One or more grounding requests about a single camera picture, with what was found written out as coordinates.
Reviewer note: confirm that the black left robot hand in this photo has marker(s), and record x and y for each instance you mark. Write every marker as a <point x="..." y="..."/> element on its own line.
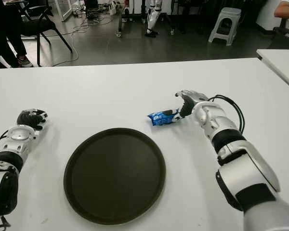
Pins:
<point x="30" y="118"/>

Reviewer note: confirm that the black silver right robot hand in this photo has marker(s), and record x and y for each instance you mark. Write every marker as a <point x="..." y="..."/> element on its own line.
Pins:
<point x="187" y="106"/>

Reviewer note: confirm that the blue Oreo packet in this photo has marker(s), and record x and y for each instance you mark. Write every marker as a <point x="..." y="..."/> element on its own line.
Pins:
<point x="162" y="118"/>

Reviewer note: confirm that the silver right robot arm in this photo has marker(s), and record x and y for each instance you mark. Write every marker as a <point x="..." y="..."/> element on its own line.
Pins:
<point x="245" y="168"/>

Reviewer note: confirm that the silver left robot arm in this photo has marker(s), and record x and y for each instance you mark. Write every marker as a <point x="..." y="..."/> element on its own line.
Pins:
<point x="18" y="136"/>

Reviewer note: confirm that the person in black trousers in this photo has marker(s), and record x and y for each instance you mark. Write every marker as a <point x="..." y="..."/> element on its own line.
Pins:
<point x="4" y="29"/>

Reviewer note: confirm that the black metal chair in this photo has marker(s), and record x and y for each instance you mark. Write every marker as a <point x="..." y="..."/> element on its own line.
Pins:
<point x="42" y="25"/>

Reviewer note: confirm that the white humanoid robot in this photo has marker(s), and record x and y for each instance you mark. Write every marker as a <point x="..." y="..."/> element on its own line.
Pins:
<point x="152" y="19"/>

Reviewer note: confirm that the round dark brown tray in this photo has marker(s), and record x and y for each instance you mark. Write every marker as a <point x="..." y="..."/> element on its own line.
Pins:
<point x="114" y="173"/>

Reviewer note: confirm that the grey plastic stool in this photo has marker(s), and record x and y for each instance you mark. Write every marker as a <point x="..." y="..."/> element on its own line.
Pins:
<point x="227" y="13"/>

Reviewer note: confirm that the white side table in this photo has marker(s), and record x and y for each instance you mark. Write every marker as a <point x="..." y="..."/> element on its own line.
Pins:
<point x="281" y="62"/>

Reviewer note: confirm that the white framed panel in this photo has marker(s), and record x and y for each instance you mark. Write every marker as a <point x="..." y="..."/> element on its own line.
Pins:
<point x="62" y="13"/>

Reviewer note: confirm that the black office chair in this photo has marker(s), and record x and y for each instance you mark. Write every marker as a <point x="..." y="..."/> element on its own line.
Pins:
<point x="283" y="38"/>

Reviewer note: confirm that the white paper bag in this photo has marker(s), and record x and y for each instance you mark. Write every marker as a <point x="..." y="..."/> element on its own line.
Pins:
<point x="113" y="8"/>

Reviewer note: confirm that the person in white shirt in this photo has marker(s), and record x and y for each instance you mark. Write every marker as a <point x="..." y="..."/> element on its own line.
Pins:
<point x="285" y="12"/>

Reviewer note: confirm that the black wheeled frame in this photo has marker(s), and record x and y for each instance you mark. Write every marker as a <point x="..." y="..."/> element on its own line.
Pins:
<point x="120" y="21"/>

